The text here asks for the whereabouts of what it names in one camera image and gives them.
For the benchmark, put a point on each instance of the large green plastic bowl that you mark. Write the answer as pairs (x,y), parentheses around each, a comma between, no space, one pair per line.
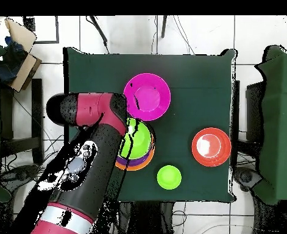
(138,141)

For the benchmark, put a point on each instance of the purple plastic bowl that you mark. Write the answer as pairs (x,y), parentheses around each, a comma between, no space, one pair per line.
(136,161)

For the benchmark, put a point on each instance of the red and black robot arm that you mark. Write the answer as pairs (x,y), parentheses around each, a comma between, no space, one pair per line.
(92,109)

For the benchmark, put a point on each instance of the pink plastic bowl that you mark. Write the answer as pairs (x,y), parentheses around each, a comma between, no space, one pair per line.
(149,97)

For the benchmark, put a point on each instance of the small green plastic bowl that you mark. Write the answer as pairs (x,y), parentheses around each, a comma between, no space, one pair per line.
(169,177)

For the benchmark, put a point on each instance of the dark green tablecloth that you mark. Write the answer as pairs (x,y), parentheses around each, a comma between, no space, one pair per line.
(97,73)

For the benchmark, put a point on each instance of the red plastic bowl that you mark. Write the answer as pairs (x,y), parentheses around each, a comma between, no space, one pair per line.
(211,158)

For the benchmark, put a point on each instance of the black tripod leg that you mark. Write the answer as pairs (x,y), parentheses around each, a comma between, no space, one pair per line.
(164,26)
(99,30)

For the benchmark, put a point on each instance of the black chair base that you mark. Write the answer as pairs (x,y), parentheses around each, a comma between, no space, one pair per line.
(246,176)
(21,174)

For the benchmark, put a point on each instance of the dark blue cloth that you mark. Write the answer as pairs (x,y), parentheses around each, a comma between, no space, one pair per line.
(10,63)

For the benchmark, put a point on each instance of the cardboard box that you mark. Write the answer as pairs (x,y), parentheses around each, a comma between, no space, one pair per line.
(21,34)

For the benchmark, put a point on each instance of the black stool frame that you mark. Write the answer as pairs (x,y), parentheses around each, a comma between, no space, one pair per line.
(37,97)

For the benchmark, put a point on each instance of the black metal frame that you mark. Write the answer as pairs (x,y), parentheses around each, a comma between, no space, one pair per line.
(29,24)

